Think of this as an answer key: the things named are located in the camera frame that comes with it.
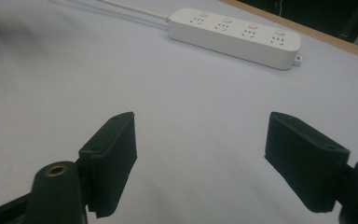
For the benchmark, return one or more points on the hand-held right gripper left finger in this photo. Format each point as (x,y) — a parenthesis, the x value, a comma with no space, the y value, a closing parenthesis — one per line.
(108,165)

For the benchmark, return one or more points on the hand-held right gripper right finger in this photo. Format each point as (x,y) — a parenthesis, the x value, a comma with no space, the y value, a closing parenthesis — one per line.
(304,161)

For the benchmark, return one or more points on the white power strip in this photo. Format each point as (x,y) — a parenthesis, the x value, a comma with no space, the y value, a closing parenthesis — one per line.
(234,39)

